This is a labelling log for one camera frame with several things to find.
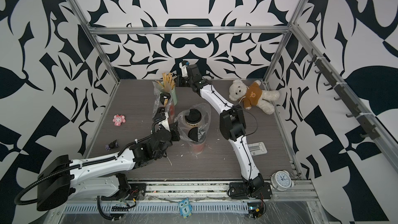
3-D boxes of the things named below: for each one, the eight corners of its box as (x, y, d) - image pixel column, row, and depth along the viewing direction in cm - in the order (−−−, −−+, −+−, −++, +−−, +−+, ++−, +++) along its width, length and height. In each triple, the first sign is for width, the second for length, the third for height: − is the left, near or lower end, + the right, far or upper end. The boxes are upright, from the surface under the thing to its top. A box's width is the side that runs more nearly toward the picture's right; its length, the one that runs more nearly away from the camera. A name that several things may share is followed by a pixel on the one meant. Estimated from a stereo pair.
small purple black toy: (108, 151, 89) (105, 149, 87) (106, 147, 91) (104, 145, 88) (118, 146, 92) (116, 143, 89) (117, 142, 93) (115, 139, 90)
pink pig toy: (113, 126, 98) (110, 122, 95) (117, 117, 102) (114, 114, 99) (124, 126, 98) (121, 122, 95) (127, 117, 102) (125, 114, 99)
